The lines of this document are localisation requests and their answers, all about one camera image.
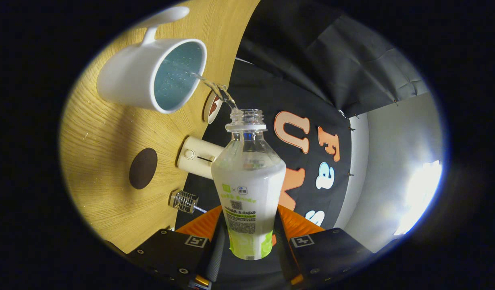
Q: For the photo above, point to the dark brown round coaster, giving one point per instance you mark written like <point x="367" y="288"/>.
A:
<point x="143" y="168"/>

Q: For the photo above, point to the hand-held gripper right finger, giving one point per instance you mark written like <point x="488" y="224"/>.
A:
<point x="281" y="253"/>

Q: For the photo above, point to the clear juice bottle white label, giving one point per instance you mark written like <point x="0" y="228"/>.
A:
<point x="247" y="189"/>

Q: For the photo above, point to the wooden table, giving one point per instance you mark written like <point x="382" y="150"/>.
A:
<point x="102" y="133"/>

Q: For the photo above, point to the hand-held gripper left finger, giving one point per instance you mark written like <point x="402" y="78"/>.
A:
<point x="217" y="249"/>

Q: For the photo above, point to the small cream toaster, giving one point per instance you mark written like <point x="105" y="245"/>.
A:
<point x="199" y="159"/>

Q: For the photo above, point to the black backdrop cloth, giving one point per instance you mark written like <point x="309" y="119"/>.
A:
<point x="312" y="60"/>

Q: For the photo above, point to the metal spoon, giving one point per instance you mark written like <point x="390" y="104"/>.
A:
<point x="200" y="209"/>

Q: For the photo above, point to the oval dish with red snacks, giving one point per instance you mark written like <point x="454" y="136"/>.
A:
<point x="212" y="108"/>

